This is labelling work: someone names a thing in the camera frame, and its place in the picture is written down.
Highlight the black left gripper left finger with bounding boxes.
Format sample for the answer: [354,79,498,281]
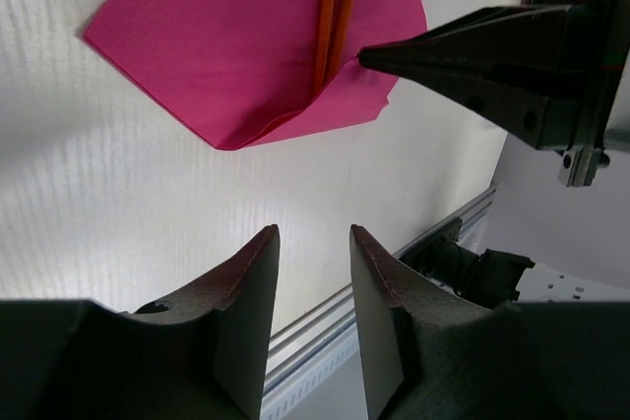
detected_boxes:
[1,225,280,419]

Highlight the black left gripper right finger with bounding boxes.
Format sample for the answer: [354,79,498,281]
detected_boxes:
[349,225,629,419]

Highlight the pink paper napkin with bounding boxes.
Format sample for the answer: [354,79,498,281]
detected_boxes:
[83,0,427,150]

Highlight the orange plastic spoon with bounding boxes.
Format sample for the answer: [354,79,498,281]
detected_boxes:
[313,0,335,96]

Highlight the orange plastic fork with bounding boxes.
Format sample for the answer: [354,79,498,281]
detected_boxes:
[326,0,354,80]

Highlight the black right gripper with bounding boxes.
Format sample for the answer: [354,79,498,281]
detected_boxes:
[358,0,629,187]

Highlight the aluminium frame rail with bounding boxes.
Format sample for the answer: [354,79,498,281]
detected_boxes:
[261,191,522,419]

